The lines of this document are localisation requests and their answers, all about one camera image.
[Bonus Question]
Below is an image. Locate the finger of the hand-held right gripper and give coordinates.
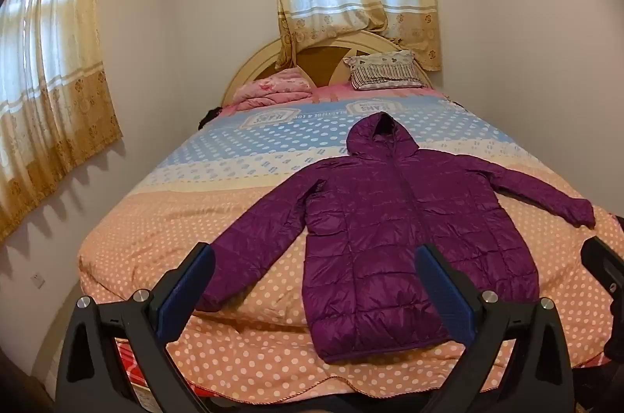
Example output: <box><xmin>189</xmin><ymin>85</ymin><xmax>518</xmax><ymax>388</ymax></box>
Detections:
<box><xmin>580</xmin><ymin>236</ymin><xmax>624</xmax><ymax>297</ymax></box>

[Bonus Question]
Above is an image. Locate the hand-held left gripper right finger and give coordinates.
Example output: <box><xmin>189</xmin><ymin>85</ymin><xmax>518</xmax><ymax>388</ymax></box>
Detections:
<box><xmin>414</xmin><ymin>243</ymin><xmax>577</xmax><ymax>413</ymax></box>

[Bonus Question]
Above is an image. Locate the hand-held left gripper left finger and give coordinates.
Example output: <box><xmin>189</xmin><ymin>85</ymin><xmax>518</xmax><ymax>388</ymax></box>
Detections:
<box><xmin>56</xmin><ymin>242</ymin><xmax>216</xmax><ymax>413</ymax></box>

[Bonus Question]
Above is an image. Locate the purple hooded puffer jacket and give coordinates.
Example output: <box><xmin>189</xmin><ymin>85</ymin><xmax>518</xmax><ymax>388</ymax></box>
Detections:
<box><xmin>195</xmin><ymin>112</ymin><xmax>596</xmax><ymax>365</ymax></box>

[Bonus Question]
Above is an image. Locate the polka dot bedspread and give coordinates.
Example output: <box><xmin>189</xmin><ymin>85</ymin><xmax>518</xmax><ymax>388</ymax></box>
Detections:
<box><xmin>78</xmin><ymin>84</ymin><xmax>624</xmax><ymax>404</ymax></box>

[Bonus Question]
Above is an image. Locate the dark cloth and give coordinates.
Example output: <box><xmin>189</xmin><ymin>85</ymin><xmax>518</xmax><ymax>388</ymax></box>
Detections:
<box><xmin>197</xmin><ymin>107</ymin><xmax>222</xmax><ymax>131</ymax></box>

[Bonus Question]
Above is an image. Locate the folded pink blanket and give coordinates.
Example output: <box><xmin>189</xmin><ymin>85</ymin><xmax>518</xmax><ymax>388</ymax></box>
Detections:
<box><xmin>233</xmin><ymin>67</ymin><xmax>315</xmax><ymax>112</ymax></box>

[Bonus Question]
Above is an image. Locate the striped pillow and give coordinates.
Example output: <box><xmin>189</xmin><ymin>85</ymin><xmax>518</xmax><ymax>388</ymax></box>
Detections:
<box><xmin>342</xmin><ymin>50</ymin><xmax>425</xmax><ymax>91</ymax></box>

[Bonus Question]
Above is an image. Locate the cream wooden headboard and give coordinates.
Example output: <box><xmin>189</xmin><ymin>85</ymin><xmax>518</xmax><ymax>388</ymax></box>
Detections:
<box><xmin>222</xmin><ymin>29</ymin><xmax>434</xmax><ymax>106</ymax></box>

